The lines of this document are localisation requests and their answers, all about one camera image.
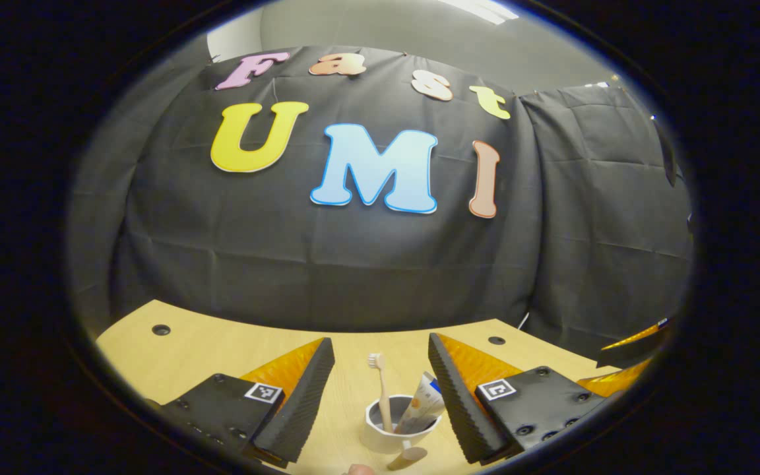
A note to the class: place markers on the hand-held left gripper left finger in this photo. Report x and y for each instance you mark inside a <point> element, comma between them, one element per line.
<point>297,409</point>

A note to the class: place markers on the beige toothbrush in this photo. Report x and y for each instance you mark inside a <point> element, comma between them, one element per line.
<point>382,389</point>

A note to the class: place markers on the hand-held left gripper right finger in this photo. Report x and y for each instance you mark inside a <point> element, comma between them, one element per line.
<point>459,402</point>

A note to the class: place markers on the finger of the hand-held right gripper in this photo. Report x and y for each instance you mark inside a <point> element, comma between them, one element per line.
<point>637,346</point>
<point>617,381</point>

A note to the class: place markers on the light wooden desktop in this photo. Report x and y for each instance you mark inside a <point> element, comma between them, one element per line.
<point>189,349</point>

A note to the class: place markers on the white toothpaste tube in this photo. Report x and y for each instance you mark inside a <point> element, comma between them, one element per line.
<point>419,406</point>

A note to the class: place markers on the black backdrop cloth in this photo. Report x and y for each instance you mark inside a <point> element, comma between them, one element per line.
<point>353,264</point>

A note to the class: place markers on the ceiling light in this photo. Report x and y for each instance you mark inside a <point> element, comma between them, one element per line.
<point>479,10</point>

